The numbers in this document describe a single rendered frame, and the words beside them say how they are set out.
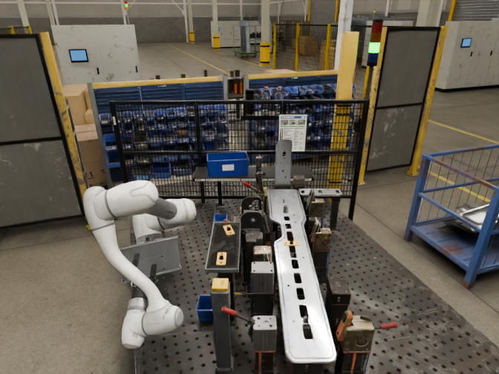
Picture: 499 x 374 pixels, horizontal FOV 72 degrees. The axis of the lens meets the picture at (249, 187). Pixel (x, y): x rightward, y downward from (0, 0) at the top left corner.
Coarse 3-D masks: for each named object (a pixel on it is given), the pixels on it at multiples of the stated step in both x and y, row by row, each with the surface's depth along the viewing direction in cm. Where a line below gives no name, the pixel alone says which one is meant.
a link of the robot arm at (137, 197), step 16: (112, 192) 149; (128, 192) 148; (144, 192) 149; (112, 208) 149; (128, 208) 149; (144, 208) 152; (160, 208) 177; (176, 208) 201; (192, 208) 209; (160, 224) 209; (176, 224) 206
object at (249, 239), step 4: (248, 236) 174; (252, 236) 174; (248, 240) 171; (252, 240) 171; (248, 244) 171; (252, 244) 171; (248, 248) 172; (252, 248) 172; (248, 252) 174; (252, 252) 174; (248, 256) 175; (252, 256) 175; (248, 260) 176; (252, 260) 176; (248, 264) 177; (248, 268) 178; (248, 272) 179; (248, 276) 180; (248, 280) 182; (248, 284) 183; (248, 288) 184; (248, 292) 185; (248, 296) 186; (252, 296) 186; (248, 300) 188; (252, 300) 188
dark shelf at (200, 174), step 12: (204, 168) 271; (252, 168) 271; (264, 168) 271; (300, 168) 270; (192, 180) 257; (204, 180) 256; (216, 180) 256; (228, 180) 256; (240, 180) 256; (252, 180) 256; (264, 180) 256; (312, 180) 256
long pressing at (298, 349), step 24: (288, 192) 240; (288, 216) 211; (288, 264) 169; (312, 264) 170; (288, 288) 154; (312, 288) 154; (288, 312) 142; (312, 312) 142; (288, 336) 131; (312, 336) 131; (288, 360) 123; (312, 360) 122
